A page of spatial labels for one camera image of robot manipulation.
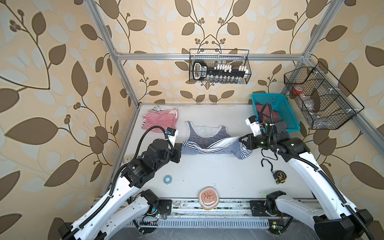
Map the pink round dish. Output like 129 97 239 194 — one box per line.
198 187 220 211

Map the right wire basket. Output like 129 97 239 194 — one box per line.
284 62 364 130

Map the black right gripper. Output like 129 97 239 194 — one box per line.
238 132 275 151

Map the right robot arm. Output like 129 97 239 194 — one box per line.
240 103 375 240

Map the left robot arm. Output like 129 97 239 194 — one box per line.
58 127 182 240

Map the red white striped tank top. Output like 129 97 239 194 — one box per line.
142 109 179 130

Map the aluminium frame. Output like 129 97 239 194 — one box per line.
93 1 384 205

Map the yellow black tape measure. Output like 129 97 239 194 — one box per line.
261 158 287 184

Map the back wire basket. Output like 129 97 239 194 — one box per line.
189 48 252 85

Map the black socket tool set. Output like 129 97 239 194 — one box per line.
189 60 252 83

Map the pink red garment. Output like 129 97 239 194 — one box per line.
272 110 280 121

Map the teal plastic laundry basket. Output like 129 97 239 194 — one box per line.
252 93 301 133

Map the wire basket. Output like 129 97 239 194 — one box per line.
189 48 252 85
284 62 364 130

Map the blue tape roll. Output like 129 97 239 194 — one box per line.
163 175 173 185

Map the blue white striped tank top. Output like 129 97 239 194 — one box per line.
182 121 252 160

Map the red capped plastic bottle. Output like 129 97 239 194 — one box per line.
292 86 310 102

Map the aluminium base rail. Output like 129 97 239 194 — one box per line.
89 196 325 230

